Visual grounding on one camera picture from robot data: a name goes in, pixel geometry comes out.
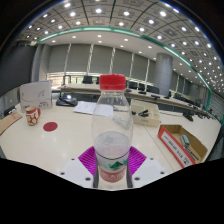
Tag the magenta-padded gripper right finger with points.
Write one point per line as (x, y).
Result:
(137, 160)

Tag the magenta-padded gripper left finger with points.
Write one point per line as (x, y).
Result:
(87, 160)

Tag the clear red-capped water bottle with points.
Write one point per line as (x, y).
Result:
(111, 146)

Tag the open red-sided cardboard box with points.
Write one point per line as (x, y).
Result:
(173, 145)

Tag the small open white box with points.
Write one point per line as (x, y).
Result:
(148, 120)

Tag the flat round red coaster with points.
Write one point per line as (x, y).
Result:
(50, 126)

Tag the white printed paper sheets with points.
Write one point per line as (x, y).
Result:
(85, 108)

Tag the black desk phone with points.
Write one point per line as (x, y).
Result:
(66, 101)

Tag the red and white mug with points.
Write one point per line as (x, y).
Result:
(32, 116)

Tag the row of black office chairs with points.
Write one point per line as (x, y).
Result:
(153, 89)

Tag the long curved conference desk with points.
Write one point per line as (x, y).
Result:
(80, 87)

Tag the white printer paper box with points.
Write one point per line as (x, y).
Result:
(35, 95)

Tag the group of ceiling lights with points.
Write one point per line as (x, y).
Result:
(98, 10)

